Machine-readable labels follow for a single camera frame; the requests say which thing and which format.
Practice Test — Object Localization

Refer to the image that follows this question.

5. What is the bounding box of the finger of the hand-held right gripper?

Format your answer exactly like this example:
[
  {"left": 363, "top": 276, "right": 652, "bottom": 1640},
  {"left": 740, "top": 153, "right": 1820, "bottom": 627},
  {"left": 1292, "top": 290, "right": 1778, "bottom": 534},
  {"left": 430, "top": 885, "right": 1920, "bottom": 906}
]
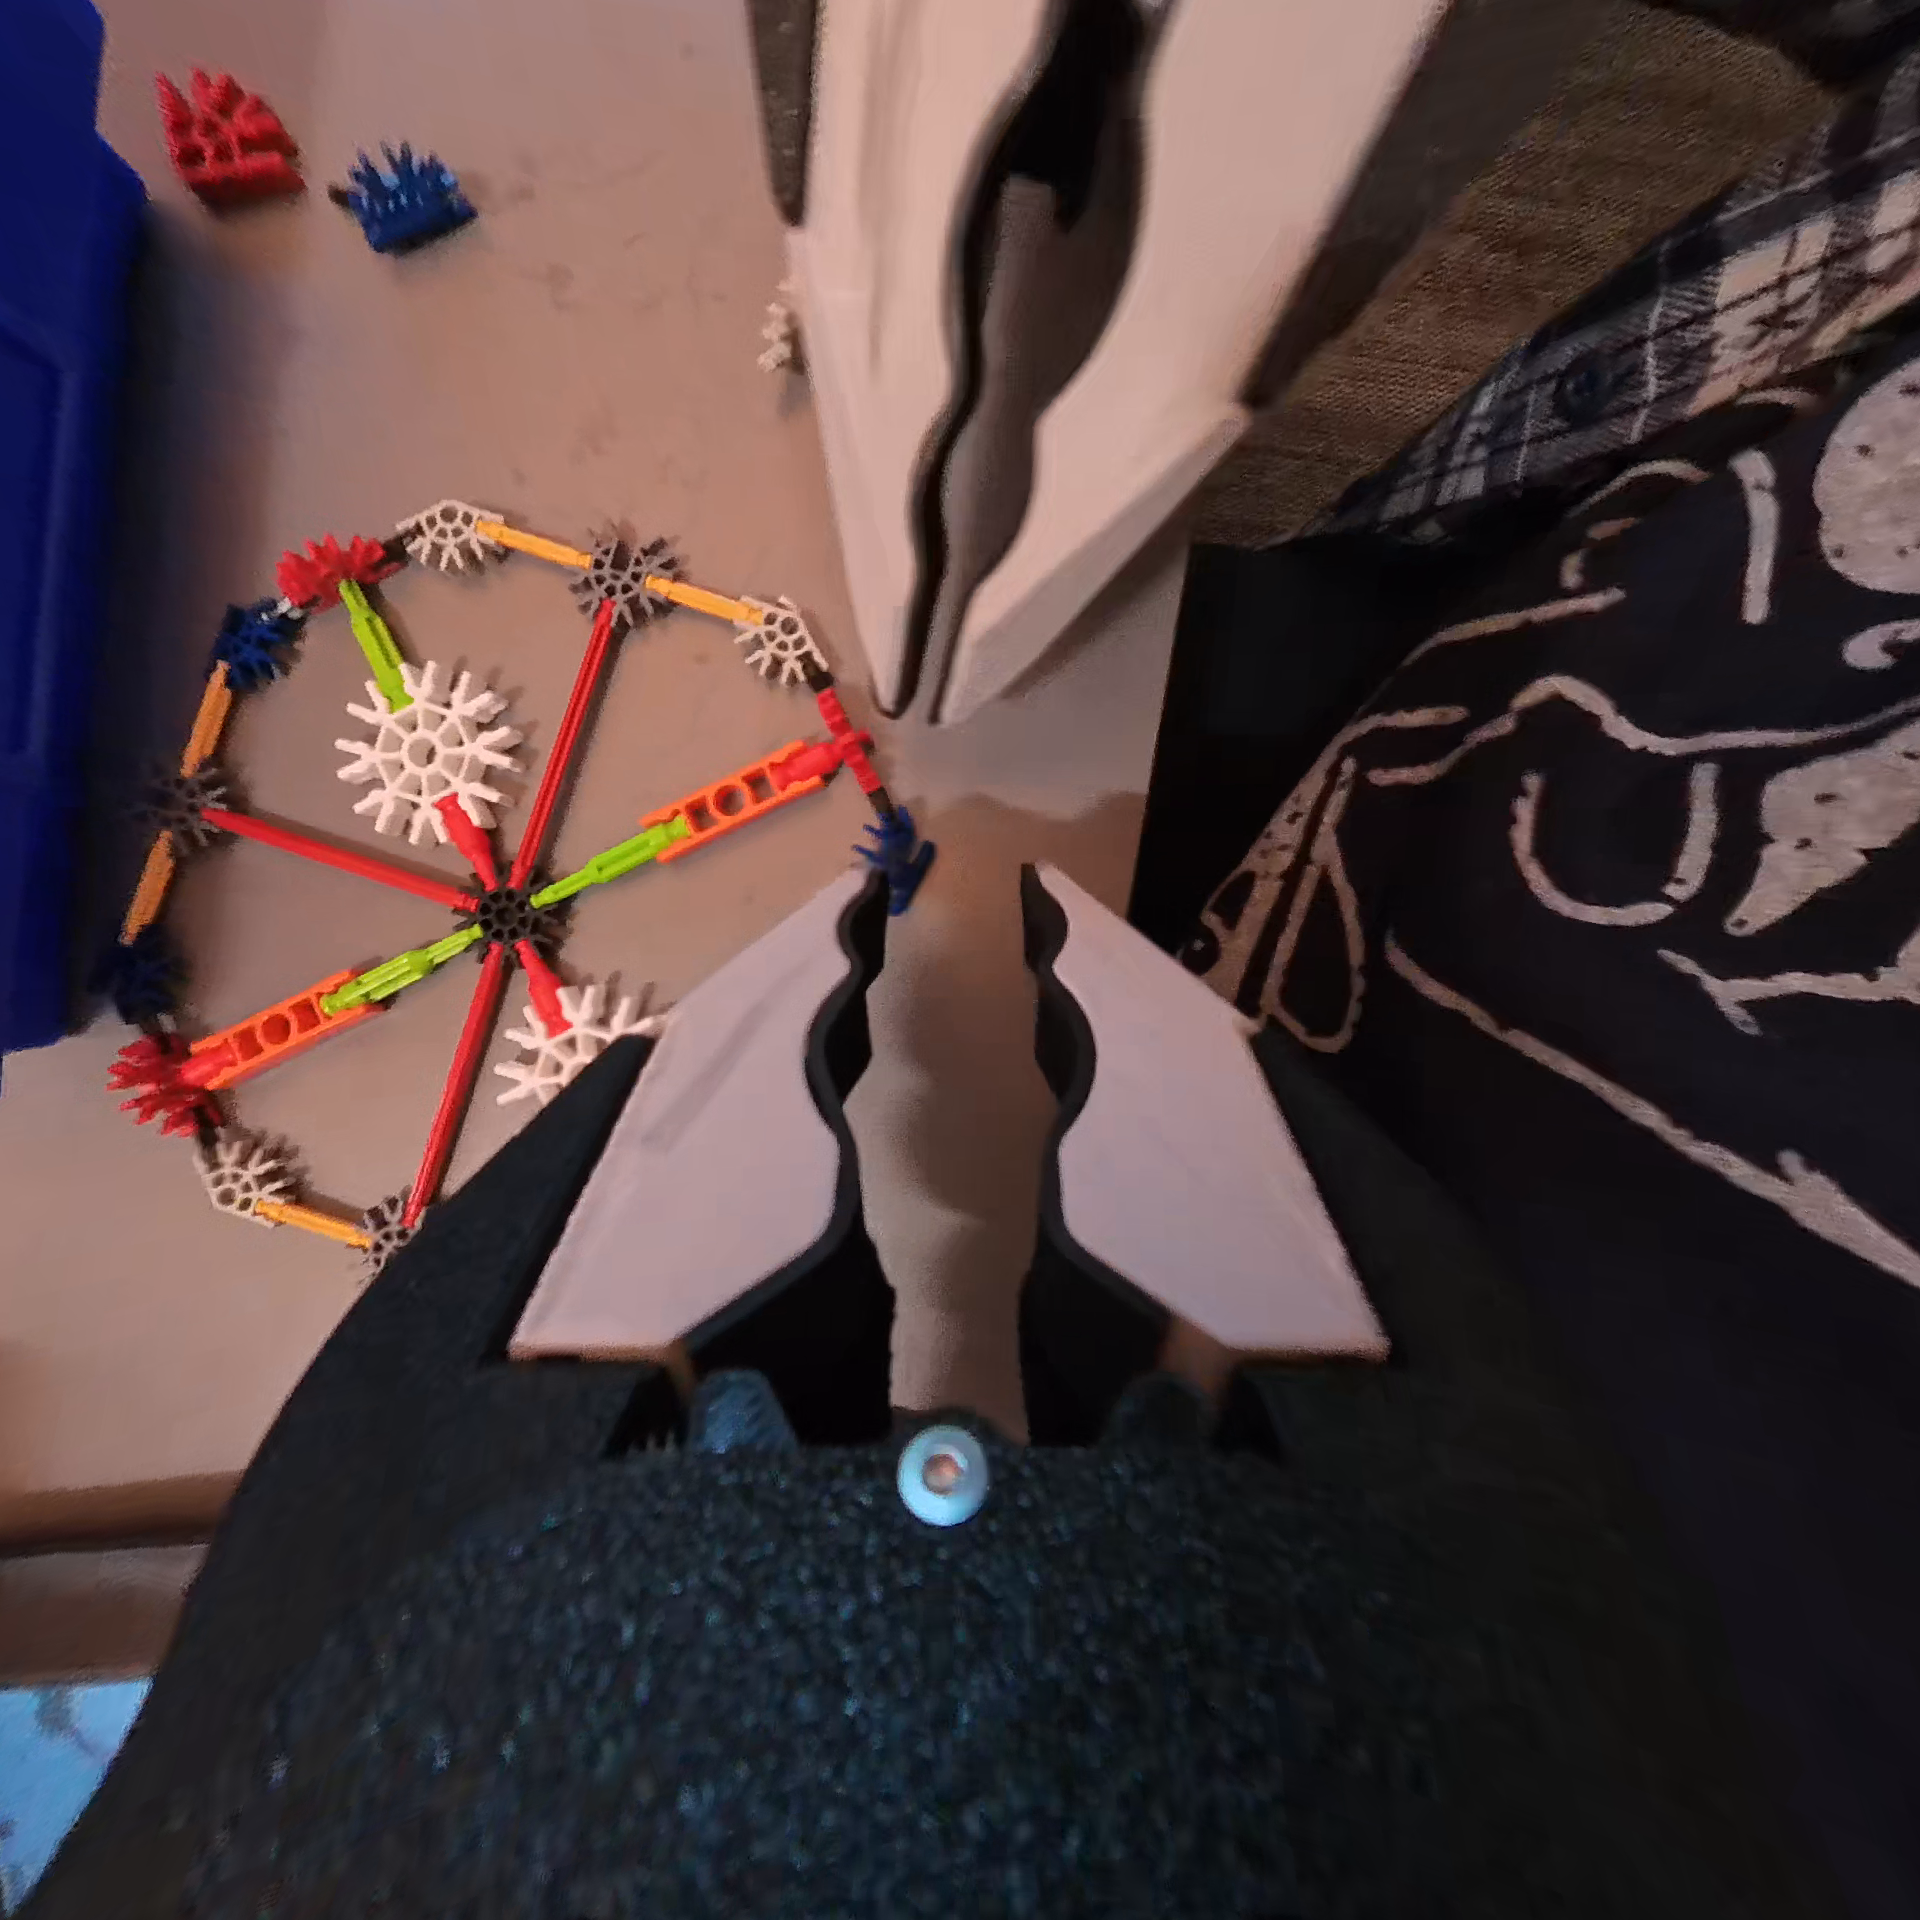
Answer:
[
  {"left": 931, "top": 0, "right": 1453, "bottom": 726},
  {"left": 793, "top": 0, "right": 1070, "bottom": 721}
]

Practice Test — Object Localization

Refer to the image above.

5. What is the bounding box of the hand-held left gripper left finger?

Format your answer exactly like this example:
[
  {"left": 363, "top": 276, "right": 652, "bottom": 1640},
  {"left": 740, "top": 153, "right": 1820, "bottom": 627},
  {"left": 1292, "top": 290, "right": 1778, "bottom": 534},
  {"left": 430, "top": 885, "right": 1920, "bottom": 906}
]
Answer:
[{"left": 509, "top": 869, "right": 891, "bottom": 1364}]

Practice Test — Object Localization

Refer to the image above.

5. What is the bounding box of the colourful toy wheel model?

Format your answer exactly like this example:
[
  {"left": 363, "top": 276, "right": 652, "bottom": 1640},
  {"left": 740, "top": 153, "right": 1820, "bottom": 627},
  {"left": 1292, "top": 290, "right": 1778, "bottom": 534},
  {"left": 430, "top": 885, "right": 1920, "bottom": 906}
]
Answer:
[{"left": 104, "top": 501, "right": 891, "bottom": 1278}]

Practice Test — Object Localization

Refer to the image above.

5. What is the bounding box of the blue plastic bin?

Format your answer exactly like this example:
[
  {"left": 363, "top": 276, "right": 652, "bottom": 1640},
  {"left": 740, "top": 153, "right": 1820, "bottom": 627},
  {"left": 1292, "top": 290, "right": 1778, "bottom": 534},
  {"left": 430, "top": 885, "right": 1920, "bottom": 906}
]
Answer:
[{"left": 0, "top": 0, "right": 154, "bottom": 1053}]

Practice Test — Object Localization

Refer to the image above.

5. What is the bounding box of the black printed t-shirt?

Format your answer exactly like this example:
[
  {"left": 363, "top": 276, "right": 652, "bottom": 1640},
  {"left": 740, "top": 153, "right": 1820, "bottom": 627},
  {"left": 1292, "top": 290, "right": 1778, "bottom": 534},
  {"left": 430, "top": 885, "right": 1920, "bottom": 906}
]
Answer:
[{"left": 1132, "top": 346, "right": 1920, "bottom": 1920}]

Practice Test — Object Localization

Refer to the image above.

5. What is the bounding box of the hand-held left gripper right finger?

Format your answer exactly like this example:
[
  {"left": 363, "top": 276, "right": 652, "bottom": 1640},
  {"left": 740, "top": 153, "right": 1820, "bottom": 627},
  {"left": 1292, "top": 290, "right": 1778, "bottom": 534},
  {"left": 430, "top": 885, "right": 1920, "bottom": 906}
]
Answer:
[{"left": 1018, "top": 864, "right": 1387, "bottom": 1364}]

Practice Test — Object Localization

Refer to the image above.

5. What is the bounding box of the blue toy connector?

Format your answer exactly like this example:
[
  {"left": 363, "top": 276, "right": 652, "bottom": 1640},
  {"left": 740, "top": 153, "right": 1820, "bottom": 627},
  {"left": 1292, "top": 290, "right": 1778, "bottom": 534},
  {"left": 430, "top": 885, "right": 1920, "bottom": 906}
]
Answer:
[
  {"left": 851, "top": 808, "right": 940, "bottom": 918},
  {"left": 329, "top": 139, "right": 479, "bottom": 255}
]

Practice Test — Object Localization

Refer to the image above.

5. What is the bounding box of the red toy connector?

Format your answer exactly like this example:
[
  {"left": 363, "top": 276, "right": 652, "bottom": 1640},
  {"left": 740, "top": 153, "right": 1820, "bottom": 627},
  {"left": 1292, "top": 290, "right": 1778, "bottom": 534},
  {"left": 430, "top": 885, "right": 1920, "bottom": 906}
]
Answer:
[{"left": 154, "top": 68, "right": 307, "bottom": 207}]

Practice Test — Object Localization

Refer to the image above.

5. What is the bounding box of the plaid flannel shirt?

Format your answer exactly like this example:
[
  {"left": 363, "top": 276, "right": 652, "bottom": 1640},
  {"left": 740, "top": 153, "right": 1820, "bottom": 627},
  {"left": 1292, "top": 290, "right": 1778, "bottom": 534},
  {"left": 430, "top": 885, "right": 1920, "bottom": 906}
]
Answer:
[{"left": 1319, "top": 45, "right": 1920, "bottom": 541}]

